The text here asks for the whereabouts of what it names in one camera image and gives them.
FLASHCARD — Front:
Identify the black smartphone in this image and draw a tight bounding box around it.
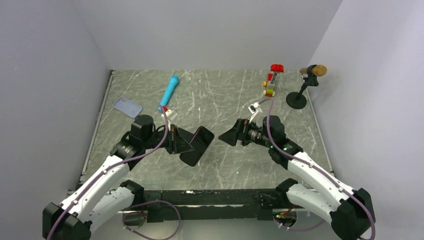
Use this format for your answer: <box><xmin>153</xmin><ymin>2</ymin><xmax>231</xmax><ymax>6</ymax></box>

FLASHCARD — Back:
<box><xmin>179</xmin><ymin>126</ymin><xmax>215</xmax><ymax>167</ymax></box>

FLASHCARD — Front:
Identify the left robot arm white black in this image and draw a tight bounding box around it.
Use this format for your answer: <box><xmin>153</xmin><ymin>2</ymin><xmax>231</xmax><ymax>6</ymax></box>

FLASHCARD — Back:
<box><xmin>42</xmin><ymin>113</ymin><xmax>207</xmax><ymax>240</ymax></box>

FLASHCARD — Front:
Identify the lilac phone case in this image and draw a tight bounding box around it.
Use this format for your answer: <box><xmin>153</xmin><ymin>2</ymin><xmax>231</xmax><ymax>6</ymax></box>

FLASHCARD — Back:
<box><xmin>113</xmin><ymin>97</ymin><xmax>143</xmax><ymax>118</ymax></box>

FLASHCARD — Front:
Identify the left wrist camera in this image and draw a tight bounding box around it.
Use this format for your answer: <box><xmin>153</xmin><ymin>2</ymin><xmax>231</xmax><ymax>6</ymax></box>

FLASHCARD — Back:
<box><xmin>161</xmin><ymin>105</ymin><xmax>179</xmax><ymax>124</ymax></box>

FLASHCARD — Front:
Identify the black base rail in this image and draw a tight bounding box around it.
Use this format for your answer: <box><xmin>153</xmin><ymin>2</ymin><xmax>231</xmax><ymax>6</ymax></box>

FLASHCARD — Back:
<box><xmin>123</xmin><ymin>188</ymin><xmax>300</xmax><ymax>226</ymax></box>

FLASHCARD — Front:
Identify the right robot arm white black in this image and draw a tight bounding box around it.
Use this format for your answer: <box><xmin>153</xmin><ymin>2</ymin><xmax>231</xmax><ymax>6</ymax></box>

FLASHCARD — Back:
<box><xmin>218</xmin><ymin>115</ymin><xmax>376</xmax><ymax>240</ymax></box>

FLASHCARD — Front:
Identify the blue toy microphone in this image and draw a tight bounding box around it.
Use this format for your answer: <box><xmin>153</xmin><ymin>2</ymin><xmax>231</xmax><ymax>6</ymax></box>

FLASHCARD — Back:
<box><xmin>157</xmin><ymin>74</ymin><xmax>179</xmax><ymax>113</ymax></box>

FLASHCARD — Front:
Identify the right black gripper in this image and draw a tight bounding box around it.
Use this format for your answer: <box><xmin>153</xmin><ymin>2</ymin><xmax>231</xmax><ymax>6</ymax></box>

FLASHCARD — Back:
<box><xmin>218</xmin><ymin>118</ymin><xmax>273</xmax><ymax>149</ymax></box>

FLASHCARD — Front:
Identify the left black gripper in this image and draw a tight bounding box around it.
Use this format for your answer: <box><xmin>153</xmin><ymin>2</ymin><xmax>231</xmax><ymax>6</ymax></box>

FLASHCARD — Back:
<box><xmin>142</xmin><ymin>124</ymin><xmax>194</xmax><ymax>155</ymax></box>

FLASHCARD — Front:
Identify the colourful toy brick stack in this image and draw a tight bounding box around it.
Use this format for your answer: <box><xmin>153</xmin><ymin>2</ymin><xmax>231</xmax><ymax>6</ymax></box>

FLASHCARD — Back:
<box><xmin>263</xmin><ymin>64</ymin><xmax>285</xmax><ymax>98</ymax></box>

